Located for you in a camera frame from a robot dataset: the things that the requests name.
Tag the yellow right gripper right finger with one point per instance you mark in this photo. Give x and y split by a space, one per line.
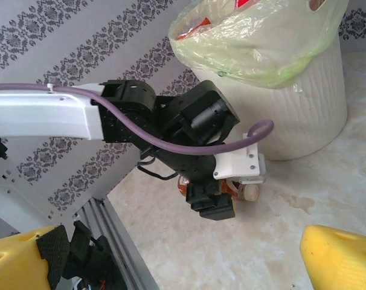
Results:
343 266

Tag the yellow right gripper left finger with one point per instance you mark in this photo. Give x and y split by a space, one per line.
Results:
14 266

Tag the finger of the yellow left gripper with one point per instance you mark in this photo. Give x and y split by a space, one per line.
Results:
219 210
199 197

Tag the copper brown label bottle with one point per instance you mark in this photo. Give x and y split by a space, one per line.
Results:
249 193

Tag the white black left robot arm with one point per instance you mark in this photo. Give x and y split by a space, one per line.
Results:
50 111

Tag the yellow-lined waste bin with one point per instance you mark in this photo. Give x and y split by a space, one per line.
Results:
246 45

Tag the white plastic bin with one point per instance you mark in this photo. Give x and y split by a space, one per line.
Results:
306 114

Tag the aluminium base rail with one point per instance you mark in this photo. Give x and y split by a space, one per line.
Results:
125 247

